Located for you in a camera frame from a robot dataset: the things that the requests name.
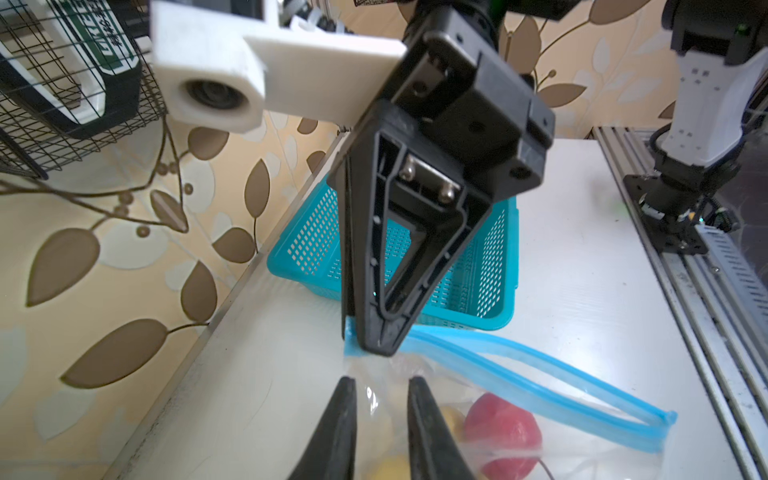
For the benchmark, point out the back black wire basket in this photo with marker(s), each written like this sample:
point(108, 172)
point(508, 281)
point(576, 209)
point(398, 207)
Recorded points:
point(31, 149)

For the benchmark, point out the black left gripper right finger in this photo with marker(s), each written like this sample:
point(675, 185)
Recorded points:
point(433, 453)

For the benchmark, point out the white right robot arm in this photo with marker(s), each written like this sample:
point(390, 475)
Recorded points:
point(721, 50)

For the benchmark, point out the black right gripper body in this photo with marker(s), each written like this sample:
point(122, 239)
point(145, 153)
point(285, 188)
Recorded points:
point(468, 100)

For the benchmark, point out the clear zip top bag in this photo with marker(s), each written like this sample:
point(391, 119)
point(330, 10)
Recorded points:
point(590, 429)

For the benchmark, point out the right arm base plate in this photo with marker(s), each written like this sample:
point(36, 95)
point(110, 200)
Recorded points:
point(671, 214)

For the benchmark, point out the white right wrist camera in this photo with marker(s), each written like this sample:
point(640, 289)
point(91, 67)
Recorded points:
point(223, 71)

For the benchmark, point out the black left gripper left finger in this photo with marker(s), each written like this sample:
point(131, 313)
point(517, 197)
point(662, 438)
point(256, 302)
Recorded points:
point(331, 451)

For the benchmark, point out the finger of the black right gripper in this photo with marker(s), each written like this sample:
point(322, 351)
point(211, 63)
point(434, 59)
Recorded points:
point(405, 215)

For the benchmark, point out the teal plastic basket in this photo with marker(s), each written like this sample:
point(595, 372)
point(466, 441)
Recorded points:
point(478, 291)

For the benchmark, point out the yellow toy potato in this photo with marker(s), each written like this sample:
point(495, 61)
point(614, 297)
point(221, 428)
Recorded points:
point(397, 467)

